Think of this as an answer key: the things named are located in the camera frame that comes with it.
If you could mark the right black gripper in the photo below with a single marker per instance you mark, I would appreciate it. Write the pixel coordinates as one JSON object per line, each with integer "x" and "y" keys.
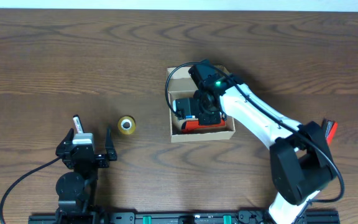
{"x": 207, "y": 120}

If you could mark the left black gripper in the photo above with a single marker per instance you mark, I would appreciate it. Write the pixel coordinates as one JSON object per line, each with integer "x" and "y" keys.
{"x": 103, "y": 163}

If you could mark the red utility knife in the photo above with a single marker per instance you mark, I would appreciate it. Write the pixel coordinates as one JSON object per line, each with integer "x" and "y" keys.
{"x": 190, "y": 126}

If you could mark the black marker pen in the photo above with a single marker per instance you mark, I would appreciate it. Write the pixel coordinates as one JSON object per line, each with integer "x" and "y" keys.
{"x": 78, "y": 124}

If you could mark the yellow tape roll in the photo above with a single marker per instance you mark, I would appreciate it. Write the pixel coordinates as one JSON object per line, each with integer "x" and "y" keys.
{"x": 126, "y": 125}

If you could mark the red black stapler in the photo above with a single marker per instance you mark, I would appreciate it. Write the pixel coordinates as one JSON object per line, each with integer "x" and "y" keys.
{"x": 329, "y": 127}

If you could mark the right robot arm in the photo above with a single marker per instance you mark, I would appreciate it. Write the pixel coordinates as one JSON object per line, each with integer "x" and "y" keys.
{"x": 301, "y": 163}

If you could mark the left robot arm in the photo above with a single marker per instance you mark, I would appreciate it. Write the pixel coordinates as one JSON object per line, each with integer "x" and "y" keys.
{"x": 76, "y": 189}

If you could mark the cardboard box with lid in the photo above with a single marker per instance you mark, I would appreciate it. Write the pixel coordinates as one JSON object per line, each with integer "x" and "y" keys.
{"x": 181, "y": 86}

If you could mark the black mounting rail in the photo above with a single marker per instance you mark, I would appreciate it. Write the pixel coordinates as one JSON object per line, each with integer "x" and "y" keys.
{"x": 243, "y": 216}

